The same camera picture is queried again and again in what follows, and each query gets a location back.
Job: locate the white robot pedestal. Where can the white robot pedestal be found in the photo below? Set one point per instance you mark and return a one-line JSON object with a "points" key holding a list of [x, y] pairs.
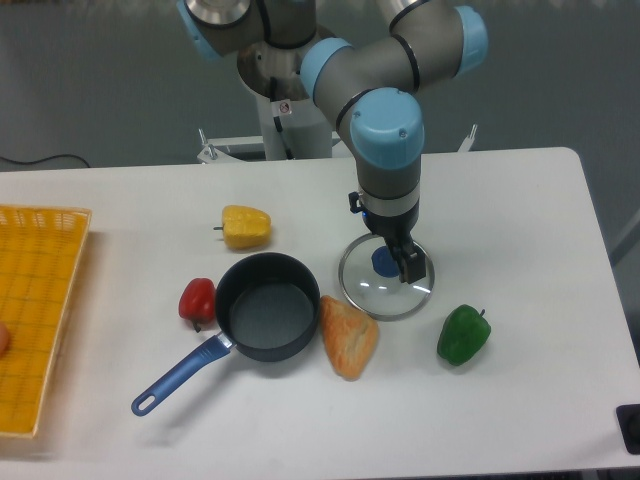
{"points": [[292, 127]]}

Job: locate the dark saucepan blue handle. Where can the dark saucepan blue handle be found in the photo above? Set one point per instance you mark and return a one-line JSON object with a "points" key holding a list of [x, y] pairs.
{"points": [[267, 308]]}

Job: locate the glass pot lid blue knob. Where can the glass pot lid blue knob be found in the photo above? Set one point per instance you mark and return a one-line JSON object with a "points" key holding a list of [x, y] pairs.
{"points": [[370, 280]]}

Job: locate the red bell pepper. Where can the red bell pepper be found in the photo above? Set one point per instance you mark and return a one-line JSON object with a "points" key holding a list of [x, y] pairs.
{"points": [[197, 303]]}

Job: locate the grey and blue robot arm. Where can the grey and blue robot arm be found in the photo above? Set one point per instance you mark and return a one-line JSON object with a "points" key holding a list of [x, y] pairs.
{"points": [[311, 87]]}

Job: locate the white table clamp bracket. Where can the white table clamp bracket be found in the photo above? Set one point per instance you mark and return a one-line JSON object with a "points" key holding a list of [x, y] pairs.
{"points": [[469, 140], [216, 151]]}

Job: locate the yellow bell pepper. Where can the yellow bell pepper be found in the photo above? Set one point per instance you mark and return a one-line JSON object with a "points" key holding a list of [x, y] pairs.
{"points": [[244, 227]]}

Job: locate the white table clamp bracket left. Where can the white table clamp bracket left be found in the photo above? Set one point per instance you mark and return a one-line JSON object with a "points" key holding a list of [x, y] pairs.
{"points": [[216, 151]]}

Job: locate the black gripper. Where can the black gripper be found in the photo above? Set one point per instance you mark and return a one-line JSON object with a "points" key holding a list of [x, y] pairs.
{"points": [[408, 258]]}

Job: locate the black device at table corner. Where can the black device at table corner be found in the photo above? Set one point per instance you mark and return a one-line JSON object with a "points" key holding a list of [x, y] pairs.
{"points": [[628, 417]]}

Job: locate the yellow woven basket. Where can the yellow woven basket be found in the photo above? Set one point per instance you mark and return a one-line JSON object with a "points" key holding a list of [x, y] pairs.
{"points": [[41, 250]]}

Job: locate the green bell pepper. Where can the green bell pepper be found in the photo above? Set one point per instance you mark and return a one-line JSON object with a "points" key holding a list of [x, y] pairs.
{"points": [[465, 331]]}

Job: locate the white table clamp bracket right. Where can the white table clamp bracket right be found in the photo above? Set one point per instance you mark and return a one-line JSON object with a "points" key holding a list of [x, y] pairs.
{"points": [[469, 140]]}

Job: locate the triangle bread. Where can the triangle bread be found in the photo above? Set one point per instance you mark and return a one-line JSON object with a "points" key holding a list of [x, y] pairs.
{"points": [[350, 337]]}

